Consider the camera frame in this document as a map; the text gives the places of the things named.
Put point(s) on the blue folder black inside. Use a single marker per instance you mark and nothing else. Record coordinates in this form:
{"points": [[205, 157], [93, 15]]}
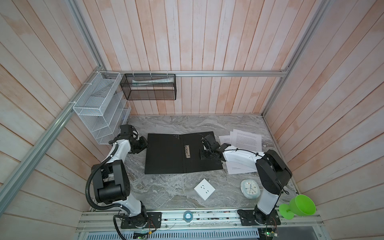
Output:
{"points": [[166, 154]]}

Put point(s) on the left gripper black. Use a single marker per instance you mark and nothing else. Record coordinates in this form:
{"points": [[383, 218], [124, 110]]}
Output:
{"points": [[144, 145]]}

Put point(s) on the printed paper sheet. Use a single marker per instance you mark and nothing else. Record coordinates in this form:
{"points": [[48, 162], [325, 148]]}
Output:
{"points": [[225, 139], [237, 166], [245, 140]]}

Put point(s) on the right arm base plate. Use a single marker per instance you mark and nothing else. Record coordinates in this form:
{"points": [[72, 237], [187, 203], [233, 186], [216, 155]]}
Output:
{"points": [[256, 218]]}

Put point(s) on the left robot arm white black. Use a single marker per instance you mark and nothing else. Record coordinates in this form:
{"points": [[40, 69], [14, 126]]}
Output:
{"points": [[108, 185]]}

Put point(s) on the middle printed paper sheet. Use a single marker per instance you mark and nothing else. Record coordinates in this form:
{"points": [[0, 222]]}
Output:
{"points": [[237, 166]]}

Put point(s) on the green plastic funnel cup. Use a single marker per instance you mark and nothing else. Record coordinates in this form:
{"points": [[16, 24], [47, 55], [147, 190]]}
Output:
{"points": [[301, 205]]}

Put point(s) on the white oval alarm clock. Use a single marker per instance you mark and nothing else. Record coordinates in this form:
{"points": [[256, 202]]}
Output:
{"points": [[250, 189]]}

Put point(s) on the white wall socket plate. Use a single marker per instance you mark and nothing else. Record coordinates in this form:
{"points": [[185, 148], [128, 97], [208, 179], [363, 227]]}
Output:
{"points": [[204, 189]]}

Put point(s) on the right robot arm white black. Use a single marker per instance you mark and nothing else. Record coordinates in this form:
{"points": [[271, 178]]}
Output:
{"points": [[273, 172]]}

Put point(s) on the aluminium mounting rail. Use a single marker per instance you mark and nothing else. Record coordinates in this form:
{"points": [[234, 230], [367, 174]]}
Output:
{"points": [[102, 221]]}

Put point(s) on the horizontal aluminium frame bar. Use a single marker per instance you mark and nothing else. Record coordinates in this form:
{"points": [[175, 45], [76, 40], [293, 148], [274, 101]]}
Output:
{"points": [[227, 73]]}

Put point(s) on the black wire mesh basket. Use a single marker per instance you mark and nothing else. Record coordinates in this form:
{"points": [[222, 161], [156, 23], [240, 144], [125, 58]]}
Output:
{"points": [[149, 87]]}

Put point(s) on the metal folder clip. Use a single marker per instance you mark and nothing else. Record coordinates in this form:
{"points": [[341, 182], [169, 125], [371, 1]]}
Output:
{"points": [[187, 151]]}

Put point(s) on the white wire mesh shelf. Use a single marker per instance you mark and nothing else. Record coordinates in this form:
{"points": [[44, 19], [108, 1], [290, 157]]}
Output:
{"points": [[101, 108]]}

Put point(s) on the bottom printed paper sheet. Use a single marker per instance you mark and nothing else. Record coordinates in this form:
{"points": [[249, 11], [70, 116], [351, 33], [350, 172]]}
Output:
{"points": [[225, 139]]}

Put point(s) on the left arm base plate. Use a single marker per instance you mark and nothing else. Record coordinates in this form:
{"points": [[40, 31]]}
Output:
{"points": [[152, 220]]}

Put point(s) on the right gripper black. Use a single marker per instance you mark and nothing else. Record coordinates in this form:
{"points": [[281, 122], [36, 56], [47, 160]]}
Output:
{"points": [[201, 153]]}

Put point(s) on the top printed paper sheet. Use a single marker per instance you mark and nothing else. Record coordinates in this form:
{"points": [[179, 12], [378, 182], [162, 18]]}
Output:
{"points": [[245, 140]]}

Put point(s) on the blue tape roll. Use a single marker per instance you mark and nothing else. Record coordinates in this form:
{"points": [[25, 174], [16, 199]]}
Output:
{"points": [[188, 216]]}

